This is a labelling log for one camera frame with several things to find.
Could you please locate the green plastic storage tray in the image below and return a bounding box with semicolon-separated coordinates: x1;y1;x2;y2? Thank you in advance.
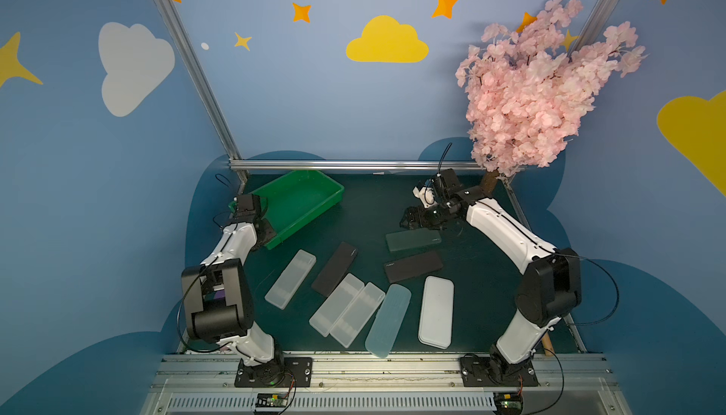
251;170;345;250

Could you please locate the dark green pencil case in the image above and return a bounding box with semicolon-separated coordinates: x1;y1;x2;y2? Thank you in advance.
386;229;442;252

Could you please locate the dark grey pencil case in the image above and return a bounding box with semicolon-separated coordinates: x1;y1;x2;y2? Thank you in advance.
384;250;444;284

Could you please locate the black pencil case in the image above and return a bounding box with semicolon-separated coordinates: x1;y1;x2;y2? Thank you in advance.
311;242;358;297

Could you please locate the white opaque pencil case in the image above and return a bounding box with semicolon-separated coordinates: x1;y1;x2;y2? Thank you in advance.
418;276;455;350

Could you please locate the light teal frosted pencil case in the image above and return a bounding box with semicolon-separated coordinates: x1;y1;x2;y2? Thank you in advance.
365;284;411;358

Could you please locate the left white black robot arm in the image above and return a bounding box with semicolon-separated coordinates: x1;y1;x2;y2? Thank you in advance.
177;194;282;368

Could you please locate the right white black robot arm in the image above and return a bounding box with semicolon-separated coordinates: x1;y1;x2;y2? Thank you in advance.
402;169;582;369

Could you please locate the pink artificial blossom tree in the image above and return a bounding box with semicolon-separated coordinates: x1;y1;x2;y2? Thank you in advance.
456;0;646;196

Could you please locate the left small circuit board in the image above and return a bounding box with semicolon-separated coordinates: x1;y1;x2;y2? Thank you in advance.
253;392;289;413

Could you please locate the small circuit board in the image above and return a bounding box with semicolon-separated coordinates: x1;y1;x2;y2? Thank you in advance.
253;392;289;413
493;393;524;415

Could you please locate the right small circuit board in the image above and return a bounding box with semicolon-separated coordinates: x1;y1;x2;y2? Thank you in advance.
493;393;524;415

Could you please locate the aluminium back frame bar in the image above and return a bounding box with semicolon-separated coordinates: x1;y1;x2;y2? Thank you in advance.
229;158;483;175

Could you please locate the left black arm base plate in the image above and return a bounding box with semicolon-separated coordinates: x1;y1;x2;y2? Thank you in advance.
234;356;313;388

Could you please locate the green toy hammer wooden handle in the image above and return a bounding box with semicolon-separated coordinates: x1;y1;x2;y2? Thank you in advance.
541;333;555;357

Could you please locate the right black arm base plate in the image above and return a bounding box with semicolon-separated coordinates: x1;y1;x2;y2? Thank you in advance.
459;354;539;388

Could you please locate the left aluminium frame post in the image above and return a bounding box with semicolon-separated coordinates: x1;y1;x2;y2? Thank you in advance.
153;0;250;188

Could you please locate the aluminium frame post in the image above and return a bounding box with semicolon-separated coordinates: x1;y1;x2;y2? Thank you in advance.
153;0;250;188
569;0;619;54

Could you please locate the aluminium front rail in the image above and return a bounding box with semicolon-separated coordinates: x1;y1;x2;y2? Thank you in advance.
141;352;631;414

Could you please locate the right aluminium frame post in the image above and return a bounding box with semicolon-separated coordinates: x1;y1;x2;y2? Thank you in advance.
569;0;619;54

